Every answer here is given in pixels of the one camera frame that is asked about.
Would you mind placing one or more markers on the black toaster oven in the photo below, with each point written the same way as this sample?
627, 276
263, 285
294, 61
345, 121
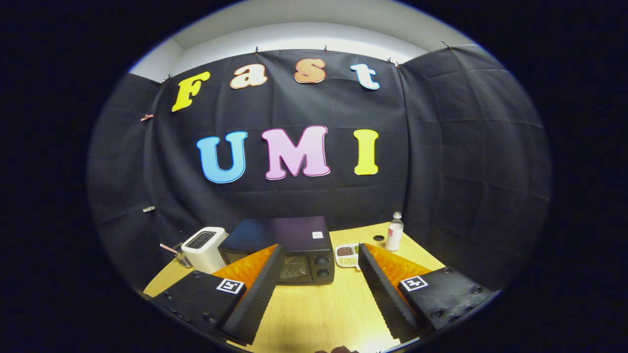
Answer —
289, 235

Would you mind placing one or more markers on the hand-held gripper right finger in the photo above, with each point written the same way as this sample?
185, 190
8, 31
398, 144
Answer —
382, 294

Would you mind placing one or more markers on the white slot toaster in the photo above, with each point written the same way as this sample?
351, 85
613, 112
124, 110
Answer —
203, 252

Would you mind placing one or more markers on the white divided bean tray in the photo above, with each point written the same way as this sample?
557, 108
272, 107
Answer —
346, 255

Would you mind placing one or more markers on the pink striped straw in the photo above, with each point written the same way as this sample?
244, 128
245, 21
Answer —
168, 248

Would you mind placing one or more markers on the clear plastic bottle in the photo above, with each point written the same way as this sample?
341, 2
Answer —
394, 235

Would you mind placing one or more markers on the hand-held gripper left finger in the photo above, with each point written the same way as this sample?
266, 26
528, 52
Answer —
257, 296

